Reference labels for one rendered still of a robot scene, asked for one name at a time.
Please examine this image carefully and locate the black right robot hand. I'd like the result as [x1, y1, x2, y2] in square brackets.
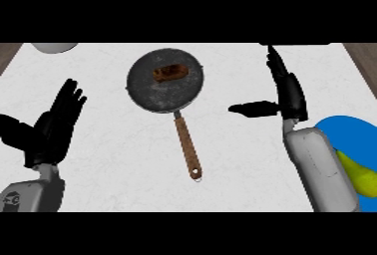
[226, 45, 309, 123]

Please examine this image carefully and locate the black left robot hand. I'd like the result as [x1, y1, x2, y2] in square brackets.
[0, 78, 89, 169]

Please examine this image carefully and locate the yellow-green vegetable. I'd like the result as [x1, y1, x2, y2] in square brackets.
[334, 149, 377, 198]

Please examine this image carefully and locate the blue plate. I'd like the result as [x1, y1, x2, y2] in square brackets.
[314, 115, 377, 213]

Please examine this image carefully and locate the brown sweet potato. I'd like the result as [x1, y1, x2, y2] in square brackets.
[152, 64, 189, 84]

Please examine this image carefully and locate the dark grey frying pan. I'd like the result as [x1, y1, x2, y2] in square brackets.
[126, 48, 206, 183]

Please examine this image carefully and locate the pale grey round object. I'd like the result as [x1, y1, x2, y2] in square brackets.
[30, 43, 80, 55]

